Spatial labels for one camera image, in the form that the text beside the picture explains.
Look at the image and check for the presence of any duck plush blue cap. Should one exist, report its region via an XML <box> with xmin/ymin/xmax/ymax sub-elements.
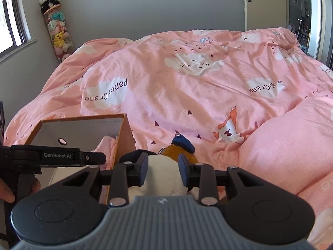
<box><xmin>158</xmin><ymin>133</ymin><xmax>198</xmax><ymax>164</ymax></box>

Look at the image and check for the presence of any pink fabric pouch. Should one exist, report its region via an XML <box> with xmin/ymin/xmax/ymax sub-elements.
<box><xmin>91</xmin><ymin>135</ymin><xmax>117</xmax><ymax>170</ymax></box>

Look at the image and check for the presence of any panda plush striped cup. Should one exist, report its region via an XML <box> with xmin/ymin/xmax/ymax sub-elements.
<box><xmin>119</xmin><ymin>150</ymin><xmax>187</xmax><ymax>202</ymax></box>

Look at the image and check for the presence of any plush toy hanging tube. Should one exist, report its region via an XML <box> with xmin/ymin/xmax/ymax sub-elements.
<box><xmin>43</xmin><ymin>4</ymin><xmax>73</xmax><ymax>63</ymax></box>

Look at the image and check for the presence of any orange white cardboard box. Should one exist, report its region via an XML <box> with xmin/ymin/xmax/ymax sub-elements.
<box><xmin>24</xmin><ymin>113</ymin><xmax>137</xmax><ymax>205</ymax></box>

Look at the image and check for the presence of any pink cloud pattern duvet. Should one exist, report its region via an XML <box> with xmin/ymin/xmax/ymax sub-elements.
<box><xmin>5</xmin><ymin>28</ymin><xmax>332</xmax><ymax>249</ymax></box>

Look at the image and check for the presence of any panda plush on tube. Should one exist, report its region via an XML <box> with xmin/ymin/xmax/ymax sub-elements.
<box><xmin>38</xmin><ymin>0</ymin><xmax>60</xmax><ymax>14</ymax></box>

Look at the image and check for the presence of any person left hand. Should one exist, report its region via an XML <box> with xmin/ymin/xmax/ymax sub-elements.
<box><xmin>0</xmin><ymin>177</ymin><xmax>42</xmax><ymax>204</ymax></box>

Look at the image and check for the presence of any window with frame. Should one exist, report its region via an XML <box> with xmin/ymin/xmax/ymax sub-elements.
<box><xmin>1</xmin><ymin>0</ymin><xmax>37</xmax><ymax>62</ymax></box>

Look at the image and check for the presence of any white door with handle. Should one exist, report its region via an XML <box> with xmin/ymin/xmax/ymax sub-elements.
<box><xmin>244</xmin><ymin>0</ymin><xmax>288</xmax><ymax>30</ymax></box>

